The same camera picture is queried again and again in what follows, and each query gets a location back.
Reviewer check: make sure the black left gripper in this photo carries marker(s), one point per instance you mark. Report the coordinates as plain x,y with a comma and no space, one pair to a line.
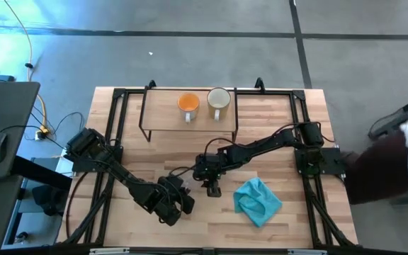
172,209

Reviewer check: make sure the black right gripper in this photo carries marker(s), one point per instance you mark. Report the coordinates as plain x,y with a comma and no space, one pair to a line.
207,166

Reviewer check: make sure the small yellow mug orange inside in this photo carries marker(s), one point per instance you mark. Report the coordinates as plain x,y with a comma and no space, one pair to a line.
188,102

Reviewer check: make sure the large yellow mug white inside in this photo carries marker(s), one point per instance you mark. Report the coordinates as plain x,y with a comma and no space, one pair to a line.
219,99

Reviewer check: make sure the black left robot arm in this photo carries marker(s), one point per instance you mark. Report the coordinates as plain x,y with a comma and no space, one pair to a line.
119,173

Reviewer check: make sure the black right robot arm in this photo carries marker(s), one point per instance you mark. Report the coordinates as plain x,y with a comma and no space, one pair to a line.
260,148

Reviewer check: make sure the teal cloth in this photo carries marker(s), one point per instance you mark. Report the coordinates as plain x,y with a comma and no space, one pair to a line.
257,202

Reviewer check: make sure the black object under desk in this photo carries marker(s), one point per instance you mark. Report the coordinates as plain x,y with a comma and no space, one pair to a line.
50,200

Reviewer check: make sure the yellow power plug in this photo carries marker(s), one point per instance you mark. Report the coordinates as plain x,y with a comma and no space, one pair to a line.
42,130

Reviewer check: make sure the caster wheel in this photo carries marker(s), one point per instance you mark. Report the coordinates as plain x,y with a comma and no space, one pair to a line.
21,237

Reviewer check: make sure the person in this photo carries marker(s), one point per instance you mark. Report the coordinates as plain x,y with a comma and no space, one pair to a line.
377,170

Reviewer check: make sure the grey desk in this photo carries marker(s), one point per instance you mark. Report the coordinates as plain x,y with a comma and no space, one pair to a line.
9,106

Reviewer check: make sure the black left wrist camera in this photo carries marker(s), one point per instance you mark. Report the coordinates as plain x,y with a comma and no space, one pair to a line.
170,184

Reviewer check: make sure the white frame bracket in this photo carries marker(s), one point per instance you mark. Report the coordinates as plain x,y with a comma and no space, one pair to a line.
108,251
306,251

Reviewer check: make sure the black metal table frame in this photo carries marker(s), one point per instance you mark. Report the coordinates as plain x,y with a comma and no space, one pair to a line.
119,93

